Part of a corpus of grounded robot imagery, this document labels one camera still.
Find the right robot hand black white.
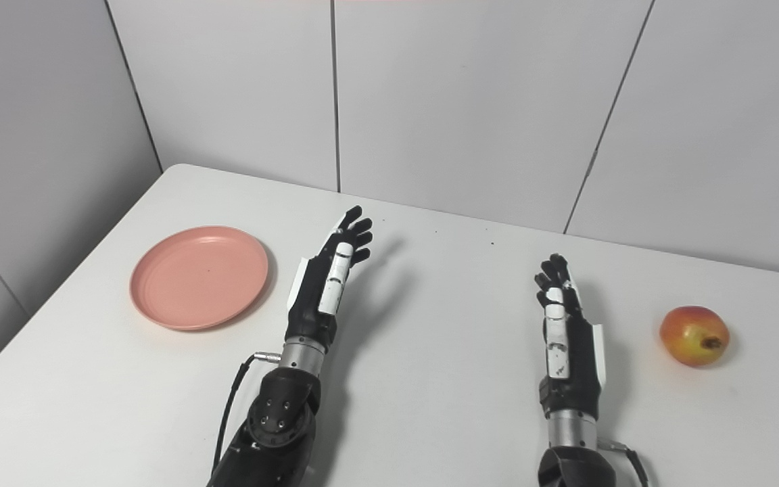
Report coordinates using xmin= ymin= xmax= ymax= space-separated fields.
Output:
xmin=534 ymin=254 xmax=606 ymax=415

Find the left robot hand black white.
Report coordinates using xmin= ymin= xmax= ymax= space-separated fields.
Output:
xmin=286 ymin=206 xmax=374 ymax=350

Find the pink round plate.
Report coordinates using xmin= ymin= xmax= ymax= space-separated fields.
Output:
xmin=129 ymin=226 xmax=270 ymax=332

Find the red yellow apple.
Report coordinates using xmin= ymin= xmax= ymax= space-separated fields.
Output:
xmin=659 ymin=306 xmax=731 ymax=368

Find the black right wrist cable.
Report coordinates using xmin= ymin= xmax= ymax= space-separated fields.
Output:
xmin=597 ymin=438 xmax=651 ymax=487

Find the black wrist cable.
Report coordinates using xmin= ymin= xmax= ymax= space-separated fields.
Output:
xmin=597 ymin=438 xmax=651 ymax=487
xmin=210 ymin=350 xmax=283 ymax=478

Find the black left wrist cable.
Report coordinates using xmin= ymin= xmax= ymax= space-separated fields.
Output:
xmin=210 ymin=350 xmax=283 ymax=478

